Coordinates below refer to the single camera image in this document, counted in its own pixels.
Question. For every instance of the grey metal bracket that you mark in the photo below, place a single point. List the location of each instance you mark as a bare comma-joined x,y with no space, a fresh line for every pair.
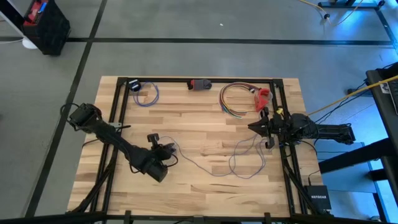
115,125

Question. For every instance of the black desk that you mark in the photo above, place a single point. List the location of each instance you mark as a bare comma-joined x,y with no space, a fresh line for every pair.
390,130

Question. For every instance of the black crate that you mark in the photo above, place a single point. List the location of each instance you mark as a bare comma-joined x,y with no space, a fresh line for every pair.
53,34

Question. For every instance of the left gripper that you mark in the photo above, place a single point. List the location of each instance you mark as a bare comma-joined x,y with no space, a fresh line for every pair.
150,161

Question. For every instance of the black Netgear switch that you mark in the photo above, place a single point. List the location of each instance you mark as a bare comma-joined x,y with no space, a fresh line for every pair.
318,197

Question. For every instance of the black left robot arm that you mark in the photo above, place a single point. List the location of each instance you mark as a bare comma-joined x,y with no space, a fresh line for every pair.
109,135

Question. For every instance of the grey red pouch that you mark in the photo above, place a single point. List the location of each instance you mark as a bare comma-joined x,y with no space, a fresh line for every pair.
202,84

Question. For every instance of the black keyboard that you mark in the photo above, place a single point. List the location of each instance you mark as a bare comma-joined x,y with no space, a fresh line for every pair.
395,96

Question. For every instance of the small yellow tag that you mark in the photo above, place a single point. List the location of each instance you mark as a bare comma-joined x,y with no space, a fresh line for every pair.
279,110

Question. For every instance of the white stand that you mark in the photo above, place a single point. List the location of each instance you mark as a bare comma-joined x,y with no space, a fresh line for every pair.
29,43

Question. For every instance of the black station base frame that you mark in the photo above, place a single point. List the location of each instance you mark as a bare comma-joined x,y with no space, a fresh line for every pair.
348,4

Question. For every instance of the red plastic holder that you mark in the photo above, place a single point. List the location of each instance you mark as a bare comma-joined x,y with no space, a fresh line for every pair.
260,104

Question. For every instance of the red case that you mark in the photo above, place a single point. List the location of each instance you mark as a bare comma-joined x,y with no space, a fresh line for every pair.
35,11

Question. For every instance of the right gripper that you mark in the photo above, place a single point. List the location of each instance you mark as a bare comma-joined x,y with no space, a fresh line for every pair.
280,127

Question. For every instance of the black aluminium frame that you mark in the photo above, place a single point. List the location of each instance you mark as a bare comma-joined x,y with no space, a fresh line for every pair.
168,80

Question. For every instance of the black blue white adapter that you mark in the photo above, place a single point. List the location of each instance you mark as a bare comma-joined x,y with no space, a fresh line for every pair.
134,84

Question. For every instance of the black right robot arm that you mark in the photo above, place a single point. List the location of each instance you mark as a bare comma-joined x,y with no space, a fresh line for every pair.
326,132

